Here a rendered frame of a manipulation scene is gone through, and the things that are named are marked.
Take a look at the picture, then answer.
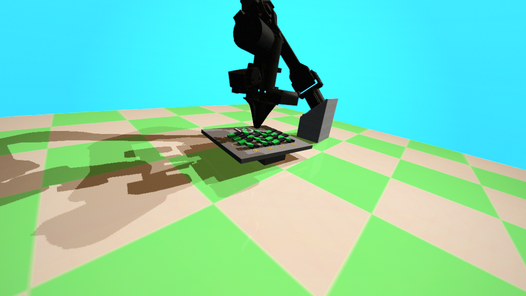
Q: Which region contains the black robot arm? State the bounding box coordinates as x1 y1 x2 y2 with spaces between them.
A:
228 0 325 111

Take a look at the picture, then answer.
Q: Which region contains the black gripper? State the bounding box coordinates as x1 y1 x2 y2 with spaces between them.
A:
231 58 299 129

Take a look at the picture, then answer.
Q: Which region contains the grey switch panel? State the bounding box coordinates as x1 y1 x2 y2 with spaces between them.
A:
201 125 313 166

